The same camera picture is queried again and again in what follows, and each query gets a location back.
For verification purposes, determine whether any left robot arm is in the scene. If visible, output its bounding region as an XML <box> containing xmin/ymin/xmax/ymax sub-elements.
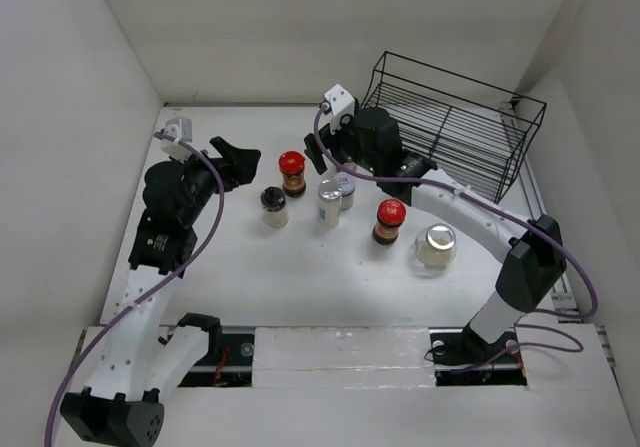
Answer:
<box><xmin>60</xmin><ymin>133</ymin><xmax>261</xmax><ymax>446</ymax></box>

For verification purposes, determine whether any round glass jar white powder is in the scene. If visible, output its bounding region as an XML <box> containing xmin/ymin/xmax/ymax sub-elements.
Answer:
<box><xmin>414</xmin><ymin>223</ymin><xmax>457</xmax><ymax>269</ymax></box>

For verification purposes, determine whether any silver lid blue label bottle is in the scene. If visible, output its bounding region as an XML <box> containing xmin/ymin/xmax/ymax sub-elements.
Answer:
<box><xmin>317</xmin><ymin>179</ymin><xmax>342</xmax><ymax>228</ymax></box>

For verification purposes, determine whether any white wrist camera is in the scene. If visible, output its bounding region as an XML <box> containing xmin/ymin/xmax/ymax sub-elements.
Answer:
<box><xmin>156</xmin><ymin>117</ymin><xmax>192</xmax><ymax>162</ymax></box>
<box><xmin>321</xmin><ymin>84</ymin><xmax>356</xmax><ymax>133</ymax></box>

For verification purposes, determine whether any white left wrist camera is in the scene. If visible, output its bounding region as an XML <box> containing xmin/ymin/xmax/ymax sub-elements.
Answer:
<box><xmin>156</xmin><ymin>117</ymin><xmax>192</xmax><ymax>162</ymax></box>

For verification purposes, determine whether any black grinder cap spice bottle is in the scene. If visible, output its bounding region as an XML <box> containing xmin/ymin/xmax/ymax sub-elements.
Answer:
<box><xmin>260</xmin><ymin>186</ymin><xmax>289</xmax><ymax>228</ymax></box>

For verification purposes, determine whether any black wire rack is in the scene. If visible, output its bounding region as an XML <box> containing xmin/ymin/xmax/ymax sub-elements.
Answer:
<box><xmin>362</xmin><ymin>51</ymin><xmax>547</xmax><ymax>203</ymax></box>

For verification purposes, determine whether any red lid sauce jar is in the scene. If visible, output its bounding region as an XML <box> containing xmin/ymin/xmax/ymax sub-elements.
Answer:
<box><xmin>372</xmin><ymin>198</ymin><xmax>406</xmax><ymax>245</ymax></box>
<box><xmin>278</xmin><ymin>151</ymin><xmax>306</xmax><ymax>198</ymax></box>

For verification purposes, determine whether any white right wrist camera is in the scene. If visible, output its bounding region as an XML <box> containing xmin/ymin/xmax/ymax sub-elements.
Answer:
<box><xmin>321</xmin><ymin>84</ymin><xmax>356</xmax><ymax>133</ymax></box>

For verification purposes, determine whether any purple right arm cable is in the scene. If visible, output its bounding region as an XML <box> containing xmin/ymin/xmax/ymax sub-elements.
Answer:
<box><xmin>312</xmin><ymin>104</ymin><xmax>599</xmax><ymax>373</ymax></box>

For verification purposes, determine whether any white lid brown spice jar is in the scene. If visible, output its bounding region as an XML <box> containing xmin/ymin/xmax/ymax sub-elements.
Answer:
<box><xmin>334</xmin><ymin>171</ymin><xmax>356</xmax><ymax>210</ymax></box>

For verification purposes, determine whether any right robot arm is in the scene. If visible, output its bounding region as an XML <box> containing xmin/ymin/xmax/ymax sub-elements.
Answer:
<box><xmin>304</xmin><ymin>103</ymin><xmax>568</xmax><ymax>372</ymax></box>

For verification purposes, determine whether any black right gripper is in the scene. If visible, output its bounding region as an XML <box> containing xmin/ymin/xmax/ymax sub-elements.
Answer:
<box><xmin>305</xmin><ymin>111</ymin><xmax>381</xmax><ymax>174</ymax></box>

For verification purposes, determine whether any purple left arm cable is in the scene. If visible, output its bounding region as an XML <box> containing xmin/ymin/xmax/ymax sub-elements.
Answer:
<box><xmin>43</xmin><ymin>134</ymin><xmax>226</xmax><ymax>447</ymax></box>

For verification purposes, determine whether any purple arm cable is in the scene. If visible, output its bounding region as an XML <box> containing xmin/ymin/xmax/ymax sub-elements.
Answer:
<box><xmin>43</xmin><ymin>134</ymin><xmax>226</xmax><ymax>447</ymax></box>
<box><xmin>312</xmin><ymin>104</ymin><xmax>599</xmax><ymax>373</ymax></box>

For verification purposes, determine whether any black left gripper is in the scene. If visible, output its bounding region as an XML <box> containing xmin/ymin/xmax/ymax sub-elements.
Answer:
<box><xmin>171</xmin><ymin>137</ymin><xmax>258</xmax><ymax>226</ymax></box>

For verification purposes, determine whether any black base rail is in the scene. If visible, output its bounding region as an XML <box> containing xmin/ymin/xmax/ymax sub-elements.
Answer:
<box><xmin>179</xmin><ymin>333</ymin><xmax>527</xmax><ymax>388</ymax></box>

